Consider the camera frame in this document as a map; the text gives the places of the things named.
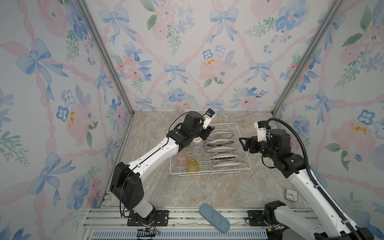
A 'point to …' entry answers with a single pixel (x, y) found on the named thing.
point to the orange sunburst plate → (221, 150)
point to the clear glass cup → (198, 153)
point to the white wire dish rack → (229, 131)
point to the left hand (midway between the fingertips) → (210, 122)
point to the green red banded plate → (224, 156)
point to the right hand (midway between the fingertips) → (246, 137)
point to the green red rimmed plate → (220, 142)
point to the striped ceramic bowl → (197, 141)
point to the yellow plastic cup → (193, 167)
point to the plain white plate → (227, 163)
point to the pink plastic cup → (182, 160)
